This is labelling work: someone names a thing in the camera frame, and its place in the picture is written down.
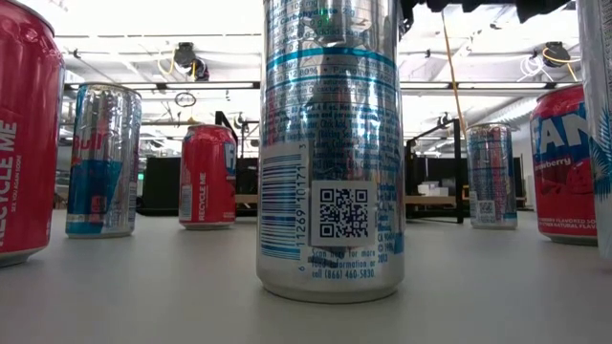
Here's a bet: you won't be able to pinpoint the wooden shelf with black frame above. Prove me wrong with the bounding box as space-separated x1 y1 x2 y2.
214 110 466 225

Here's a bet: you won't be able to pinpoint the black ceiling cable reel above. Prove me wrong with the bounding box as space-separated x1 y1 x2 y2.
157 41 211 82
518 40 582 82

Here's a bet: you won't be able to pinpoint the red Fanta strawberry can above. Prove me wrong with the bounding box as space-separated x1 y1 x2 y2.
0 0 66 269
529 83 599 247
178 123 239 231

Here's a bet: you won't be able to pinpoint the silver blue Red Bull can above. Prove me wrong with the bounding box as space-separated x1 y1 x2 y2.
466 121 519 231
255 0 406 305
65 81 143 239

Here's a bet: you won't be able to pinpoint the yellow extension cable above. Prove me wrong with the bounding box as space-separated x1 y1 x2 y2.
439 9 469 140

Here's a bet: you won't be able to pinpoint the white boxes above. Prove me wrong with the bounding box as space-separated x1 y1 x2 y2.
417 180 450 198

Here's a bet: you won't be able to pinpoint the black partition panel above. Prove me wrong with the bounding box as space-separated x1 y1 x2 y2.
405 155 526 214
137 156 259 217

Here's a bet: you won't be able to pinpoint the hanging black cable loop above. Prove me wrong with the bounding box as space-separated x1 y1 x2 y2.
174 91 198 109

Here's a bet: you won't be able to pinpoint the black-top white Celsius can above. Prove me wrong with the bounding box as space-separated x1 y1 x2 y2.
576 0 612 262

